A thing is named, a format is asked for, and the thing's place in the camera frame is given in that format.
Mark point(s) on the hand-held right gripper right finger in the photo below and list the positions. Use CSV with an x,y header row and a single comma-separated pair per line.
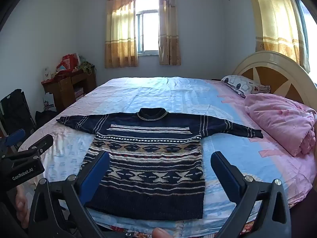
x,y
227,178

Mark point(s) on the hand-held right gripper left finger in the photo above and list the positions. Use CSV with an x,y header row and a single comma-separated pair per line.
x,y
95,176

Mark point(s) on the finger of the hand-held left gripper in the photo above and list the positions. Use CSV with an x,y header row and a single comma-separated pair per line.
x,y
39,143
14,136

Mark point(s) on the navy patterned knit sweater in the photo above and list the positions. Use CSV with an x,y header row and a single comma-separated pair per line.
x,y
153,153

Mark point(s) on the person's left hand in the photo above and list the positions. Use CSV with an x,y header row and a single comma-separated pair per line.
x,y
21,205

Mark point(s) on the person's right hand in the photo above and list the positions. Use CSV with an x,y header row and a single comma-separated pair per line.
x,y
161,233

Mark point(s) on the black folding chair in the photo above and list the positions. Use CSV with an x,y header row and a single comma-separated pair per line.
x,y
16,111

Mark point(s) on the black bag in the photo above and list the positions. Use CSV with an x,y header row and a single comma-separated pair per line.
x,y
45,117

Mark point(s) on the white printed box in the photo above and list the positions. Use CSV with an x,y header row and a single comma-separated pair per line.
x,y
48,104

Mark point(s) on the brown wooden desk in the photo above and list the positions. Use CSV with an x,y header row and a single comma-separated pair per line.
x,y
65,89

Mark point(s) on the pink quilt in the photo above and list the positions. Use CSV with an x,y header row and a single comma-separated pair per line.
x,y
279,121

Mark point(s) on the red gift bag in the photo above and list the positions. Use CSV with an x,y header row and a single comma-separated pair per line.
x,y
69,60

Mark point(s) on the green cloth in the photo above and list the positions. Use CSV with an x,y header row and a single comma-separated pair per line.
x,y
86,67

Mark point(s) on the white patterned pillow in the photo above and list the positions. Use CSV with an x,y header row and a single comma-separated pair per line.
x,y
244,85

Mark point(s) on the bed with blue pink sheet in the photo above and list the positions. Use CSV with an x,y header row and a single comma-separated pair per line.
x,y
173,96

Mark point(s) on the cream and brown headboard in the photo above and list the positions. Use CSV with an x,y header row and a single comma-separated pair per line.
x,y
275,76

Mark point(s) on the yellow patterned curtain panel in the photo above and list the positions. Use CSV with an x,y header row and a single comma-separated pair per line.
x,y
121,29
169,27

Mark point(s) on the bright sliding window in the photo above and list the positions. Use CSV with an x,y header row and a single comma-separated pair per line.
x,y
148,24

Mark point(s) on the large yellow curtain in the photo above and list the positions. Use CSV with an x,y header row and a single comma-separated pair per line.
x,y
277,17

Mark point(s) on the window behind large curtain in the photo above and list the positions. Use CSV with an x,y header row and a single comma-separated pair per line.
x,y
303,19

